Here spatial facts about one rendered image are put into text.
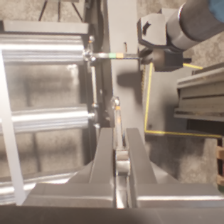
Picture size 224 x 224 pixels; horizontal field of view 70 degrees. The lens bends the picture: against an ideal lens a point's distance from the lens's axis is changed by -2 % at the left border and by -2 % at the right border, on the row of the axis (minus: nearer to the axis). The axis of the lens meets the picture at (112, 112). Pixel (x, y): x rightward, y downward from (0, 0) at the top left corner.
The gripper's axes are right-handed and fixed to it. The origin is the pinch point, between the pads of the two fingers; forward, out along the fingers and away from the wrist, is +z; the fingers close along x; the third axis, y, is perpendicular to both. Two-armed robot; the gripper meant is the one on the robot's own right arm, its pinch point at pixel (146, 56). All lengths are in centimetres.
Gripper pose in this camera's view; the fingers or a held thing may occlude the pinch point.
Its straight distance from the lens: 51.8
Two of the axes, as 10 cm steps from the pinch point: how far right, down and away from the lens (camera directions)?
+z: -2.3, -0.2, 9.7
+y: 9.7, -0.7, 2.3
